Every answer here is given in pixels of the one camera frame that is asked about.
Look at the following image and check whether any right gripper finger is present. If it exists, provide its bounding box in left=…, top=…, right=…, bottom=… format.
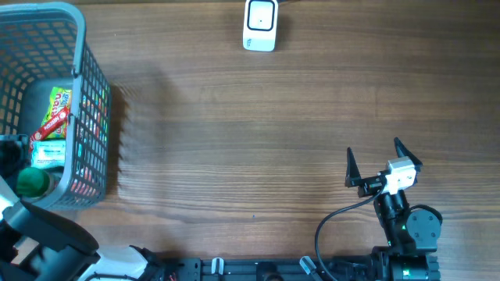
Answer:
left=345, top=148, right=362, bottom=187
left=394, top=137, right=423, bottom=171

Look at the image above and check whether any teal tissue wipes pack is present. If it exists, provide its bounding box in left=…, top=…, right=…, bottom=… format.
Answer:
left=31, top=140, right=66, bottom=169

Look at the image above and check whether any green lid jar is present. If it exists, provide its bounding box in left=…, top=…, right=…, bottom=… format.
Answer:
left=16, top=167, right=61, bottom=199

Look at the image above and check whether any red Nescafe coffee stick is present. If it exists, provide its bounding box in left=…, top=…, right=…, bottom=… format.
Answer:
left=29, top=107, right=70, bottom=152

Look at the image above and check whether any green Haribo gummy bag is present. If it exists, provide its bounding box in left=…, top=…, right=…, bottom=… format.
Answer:
left=41, top=87, right=72, bottom=139

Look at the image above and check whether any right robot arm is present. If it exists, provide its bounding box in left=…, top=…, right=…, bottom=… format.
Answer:
left=345, top=138, right=443, bottom=281

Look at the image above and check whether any white barcode scanner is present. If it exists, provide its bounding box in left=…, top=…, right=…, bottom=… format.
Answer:
left=242, top=0, right=279, bottom=52

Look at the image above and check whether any grey plastic shopping basket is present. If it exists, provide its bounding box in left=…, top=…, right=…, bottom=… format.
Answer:
left=1, top=2, right=112, bottom=209

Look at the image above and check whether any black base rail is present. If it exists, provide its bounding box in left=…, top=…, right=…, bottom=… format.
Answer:
left=155, top=255, right=441, bottom=281

